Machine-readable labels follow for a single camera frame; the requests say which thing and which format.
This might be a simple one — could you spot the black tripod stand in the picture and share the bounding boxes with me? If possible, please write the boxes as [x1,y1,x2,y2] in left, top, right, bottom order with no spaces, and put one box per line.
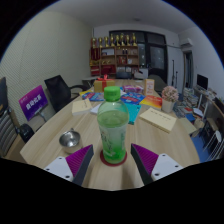
[170,59,179,88]

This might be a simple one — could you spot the white booklet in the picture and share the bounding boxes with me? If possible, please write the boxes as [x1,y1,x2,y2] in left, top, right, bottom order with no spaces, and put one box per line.
[89,101,104,115]

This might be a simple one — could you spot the wooden side desk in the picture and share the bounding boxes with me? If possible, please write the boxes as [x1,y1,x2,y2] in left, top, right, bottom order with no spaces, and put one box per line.
[193,85,224,161]

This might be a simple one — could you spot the pile of books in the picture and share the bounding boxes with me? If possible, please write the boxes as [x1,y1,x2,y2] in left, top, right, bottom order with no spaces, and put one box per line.
[181,87,201,116]

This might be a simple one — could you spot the potted pink flowers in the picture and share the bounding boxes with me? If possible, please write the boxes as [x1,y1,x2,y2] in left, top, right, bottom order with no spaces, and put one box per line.
[161,85,180,114]

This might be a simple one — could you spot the black bag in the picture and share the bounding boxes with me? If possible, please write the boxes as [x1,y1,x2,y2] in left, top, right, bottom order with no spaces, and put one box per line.
[16,123,35,144]

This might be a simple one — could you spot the green tea drink bottle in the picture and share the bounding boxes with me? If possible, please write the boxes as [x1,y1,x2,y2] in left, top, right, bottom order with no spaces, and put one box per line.
[96,85,130,165]

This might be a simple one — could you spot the teal book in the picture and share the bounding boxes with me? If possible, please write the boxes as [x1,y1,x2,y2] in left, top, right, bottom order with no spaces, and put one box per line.
[124,103,143,126]

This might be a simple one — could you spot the black office chair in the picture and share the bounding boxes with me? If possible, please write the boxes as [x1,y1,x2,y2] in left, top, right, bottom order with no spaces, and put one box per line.
[44,74,89,113]

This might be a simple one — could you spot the standing beige card box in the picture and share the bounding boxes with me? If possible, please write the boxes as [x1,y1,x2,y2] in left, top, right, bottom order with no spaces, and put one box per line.
[144,78,156,97]

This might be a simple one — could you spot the purple sign board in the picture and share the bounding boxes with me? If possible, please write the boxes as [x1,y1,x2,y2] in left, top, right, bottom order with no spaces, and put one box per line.
[18,84,49,123]

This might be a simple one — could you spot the wooden shelf unit with trophies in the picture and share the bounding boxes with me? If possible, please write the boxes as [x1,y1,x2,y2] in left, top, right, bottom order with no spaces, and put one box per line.
[88,32,140,78]

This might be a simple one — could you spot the small beige notebook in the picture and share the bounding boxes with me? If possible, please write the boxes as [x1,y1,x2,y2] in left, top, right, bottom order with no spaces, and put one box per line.
[71,98,93,117]

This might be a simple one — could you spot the pink flat box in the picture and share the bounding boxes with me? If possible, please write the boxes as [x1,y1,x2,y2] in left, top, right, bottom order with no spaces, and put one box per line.
[122,85,145,94]

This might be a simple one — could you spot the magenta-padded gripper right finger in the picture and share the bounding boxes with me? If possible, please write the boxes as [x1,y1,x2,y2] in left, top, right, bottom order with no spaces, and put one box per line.
[130,143,184,186]

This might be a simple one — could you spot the white wall air conditioner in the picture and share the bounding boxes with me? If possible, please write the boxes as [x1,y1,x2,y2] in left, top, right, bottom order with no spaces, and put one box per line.
[179,37,195,48]

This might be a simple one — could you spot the large beige book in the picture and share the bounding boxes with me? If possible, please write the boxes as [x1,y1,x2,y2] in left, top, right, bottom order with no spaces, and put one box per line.
[138,107,178,134]

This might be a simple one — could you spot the orange book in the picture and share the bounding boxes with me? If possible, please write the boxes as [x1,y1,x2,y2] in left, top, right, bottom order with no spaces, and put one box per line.
[139,94,163,110]

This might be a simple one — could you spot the black framed glass door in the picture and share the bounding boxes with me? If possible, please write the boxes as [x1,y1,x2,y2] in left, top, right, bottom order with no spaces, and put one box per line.
[109,29,169,84]

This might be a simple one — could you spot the small metal cup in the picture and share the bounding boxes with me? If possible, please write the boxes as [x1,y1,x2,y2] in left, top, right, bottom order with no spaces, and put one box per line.
[58,128,83,155]

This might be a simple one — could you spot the striped cushioned wooden chair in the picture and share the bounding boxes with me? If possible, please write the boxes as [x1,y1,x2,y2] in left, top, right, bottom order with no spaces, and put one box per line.
[0,76,26,158]

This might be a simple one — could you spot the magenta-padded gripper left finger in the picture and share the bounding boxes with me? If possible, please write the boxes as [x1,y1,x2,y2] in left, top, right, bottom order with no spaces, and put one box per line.
[43,143,95,187]

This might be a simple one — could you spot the flat round red coaster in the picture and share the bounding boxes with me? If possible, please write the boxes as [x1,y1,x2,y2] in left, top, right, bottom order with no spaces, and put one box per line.
[99,149,128,167]

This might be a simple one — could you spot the blue book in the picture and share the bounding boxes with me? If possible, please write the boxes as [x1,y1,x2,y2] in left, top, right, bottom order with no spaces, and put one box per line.
[81,91,105,102]
[119,92,146,106]

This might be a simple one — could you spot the white round stool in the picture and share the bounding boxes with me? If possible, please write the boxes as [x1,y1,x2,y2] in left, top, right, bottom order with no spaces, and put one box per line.
[203,129,224,160]

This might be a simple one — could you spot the black computer monitor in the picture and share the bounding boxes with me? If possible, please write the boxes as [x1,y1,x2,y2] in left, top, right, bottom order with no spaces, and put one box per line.
[196,73,210,91]

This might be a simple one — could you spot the yellow gift box, red ribbon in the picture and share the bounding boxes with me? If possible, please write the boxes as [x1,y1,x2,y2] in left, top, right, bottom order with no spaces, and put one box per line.
[93,74,116,94]

